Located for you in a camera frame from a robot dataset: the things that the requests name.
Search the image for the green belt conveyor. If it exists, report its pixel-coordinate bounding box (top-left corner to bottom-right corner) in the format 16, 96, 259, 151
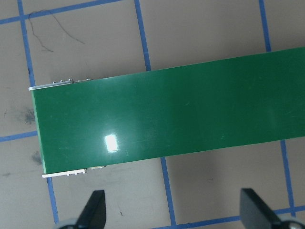
28, 47, 305, 179

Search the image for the thin black thread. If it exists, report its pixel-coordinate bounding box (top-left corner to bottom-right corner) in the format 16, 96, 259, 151
28, 9, 85, 52

